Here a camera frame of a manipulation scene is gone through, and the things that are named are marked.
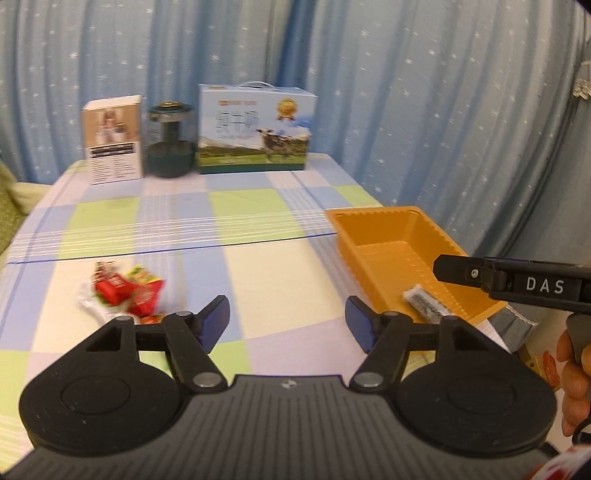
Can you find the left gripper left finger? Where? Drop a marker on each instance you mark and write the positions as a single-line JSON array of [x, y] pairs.
[[190, 338]]

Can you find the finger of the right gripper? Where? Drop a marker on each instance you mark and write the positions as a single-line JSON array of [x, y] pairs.
[[466, 273]]

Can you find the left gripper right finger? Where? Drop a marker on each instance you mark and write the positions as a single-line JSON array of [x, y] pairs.
[[385, 338]]

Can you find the black silver snack packet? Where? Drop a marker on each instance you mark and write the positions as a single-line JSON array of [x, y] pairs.
[[427, 305]]

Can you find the person's right hand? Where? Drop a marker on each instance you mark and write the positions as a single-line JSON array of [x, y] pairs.
[[575, 382]]

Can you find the red wrapped snack packet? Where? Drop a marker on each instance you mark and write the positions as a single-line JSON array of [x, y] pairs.
[[144, 299]]

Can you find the orange plastic tray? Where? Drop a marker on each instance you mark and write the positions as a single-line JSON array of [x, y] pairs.
[[392, 249]]

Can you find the red square snack packet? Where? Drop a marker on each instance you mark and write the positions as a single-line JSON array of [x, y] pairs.
[[110, 285]]

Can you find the silver foil pouch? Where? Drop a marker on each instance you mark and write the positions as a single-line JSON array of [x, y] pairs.
[[90, 302]]

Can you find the plaid tablecloth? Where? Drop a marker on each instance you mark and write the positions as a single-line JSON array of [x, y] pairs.
[[262, 239]]

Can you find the blue star curtain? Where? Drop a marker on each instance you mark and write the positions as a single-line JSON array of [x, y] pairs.
[[463, 108]]

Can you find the dark green glass jar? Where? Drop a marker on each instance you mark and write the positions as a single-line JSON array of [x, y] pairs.
[[171, 156]]

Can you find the blue milk carton box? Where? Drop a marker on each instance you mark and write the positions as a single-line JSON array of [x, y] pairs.
[[253, 126]]

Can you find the green chevron cushion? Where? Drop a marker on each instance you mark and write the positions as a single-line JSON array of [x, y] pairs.
[[11, 211]]

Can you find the white product box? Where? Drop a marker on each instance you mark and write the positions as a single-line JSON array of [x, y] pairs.
[[112, 138]]

